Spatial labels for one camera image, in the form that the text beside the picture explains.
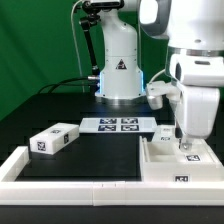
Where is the white cabinet door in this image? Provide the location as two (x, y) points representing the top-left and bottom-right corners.
(171, 140), (213, 163)
(152, 125), (175, 142)

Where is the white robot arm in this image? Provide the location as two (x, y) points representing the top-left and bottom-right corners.
(82, 0), (224, 147)

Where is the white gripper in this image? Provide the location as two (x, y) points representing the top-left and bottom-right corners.
(173, 83), (220, 151)

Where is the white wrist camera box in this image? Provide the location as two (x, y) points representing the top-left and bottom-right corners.
(145, 81), (178, 110)

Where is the white cabinet body box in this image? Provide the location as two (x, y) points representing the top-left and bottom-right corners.
(139, 137), (224, 182)

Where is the white U-shaped fence frame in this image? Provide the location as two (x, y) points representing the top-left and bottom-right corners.
(0, 146), (224, 206)

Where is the grey thin cable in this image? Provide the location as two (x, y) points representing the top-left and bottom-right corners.
(70, 0), (86, 94)

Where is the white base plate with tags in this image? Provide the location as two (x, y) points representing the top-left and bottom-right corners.
(80, 117), (157, 133)

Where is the white cabinet top block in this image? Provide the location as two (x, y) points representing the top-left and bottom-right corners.
(30, 123), (79, 155)

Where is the black cable bundle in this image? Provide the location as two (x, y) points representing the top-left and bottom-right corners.
(38, 77), (101, 94)

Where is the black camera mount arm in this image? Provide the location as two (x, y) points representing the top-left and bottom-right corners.
(80, 1), (100, 75)

